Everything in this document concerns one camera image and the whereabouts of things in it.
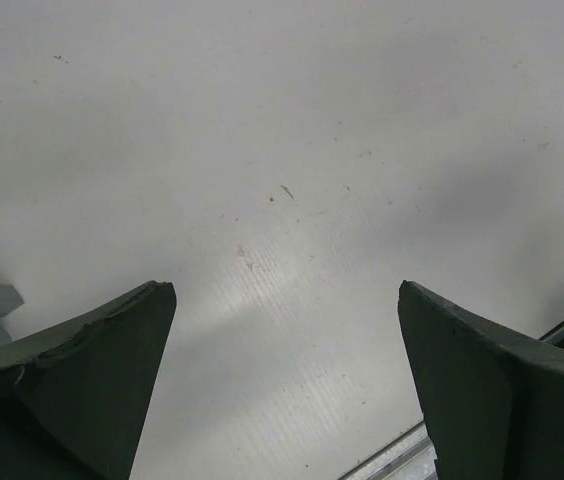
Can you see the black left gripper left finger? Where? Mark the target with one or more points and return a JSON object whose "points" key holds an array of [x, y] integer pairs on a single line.
{"points": [[74, 397]]}

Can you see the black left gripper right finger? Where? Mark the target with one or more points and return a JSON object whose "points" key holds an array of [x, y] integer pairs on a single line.
{"points": [[492, 398]]}

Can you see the aluminium rail frame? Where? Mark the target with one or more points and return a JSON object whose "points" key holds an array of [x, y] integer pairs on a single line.
{"points": [[412, 455]]}

